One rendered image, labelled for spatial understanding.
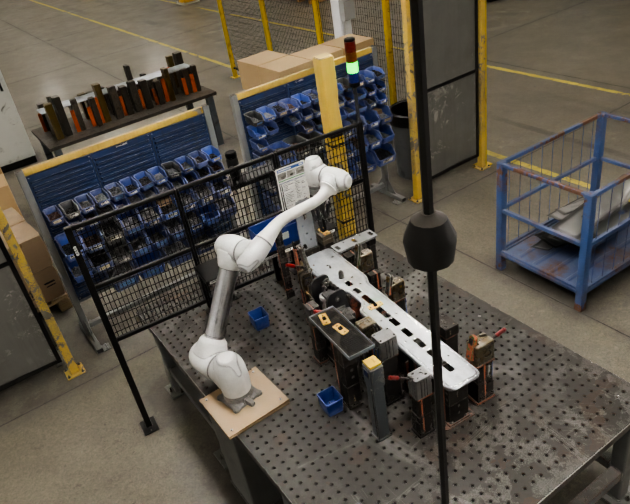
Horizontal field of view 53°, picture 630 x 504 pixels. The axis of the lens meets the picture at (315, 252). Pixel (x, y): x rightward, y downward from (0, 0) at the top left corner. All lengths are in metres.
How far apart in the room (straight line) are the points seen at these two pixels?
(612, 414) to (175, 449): 2.55
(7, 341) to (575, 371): 3.67
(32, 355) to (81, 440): 0.79
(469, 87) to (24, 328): 4.43
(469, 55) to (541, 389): 3.82
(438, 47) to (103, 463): 4.32
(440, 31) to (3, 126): 5.86
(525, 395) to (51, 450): 3.02
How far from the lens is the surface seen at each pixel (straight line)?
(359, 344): 2.87
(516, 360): 3.45
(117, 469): 4.34
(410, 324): 3.20
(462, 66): 6.32
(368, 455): 3.04
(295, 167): 3.95
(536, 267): 5.00
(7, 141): 9.43
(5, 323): 4.86
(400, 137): 6.53
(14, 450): 4.83
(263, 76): 6.42
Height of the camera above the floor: 3.05
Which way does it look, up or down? 32 degrees down
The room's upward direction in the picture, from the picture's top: 10 degrees counter-clockwise
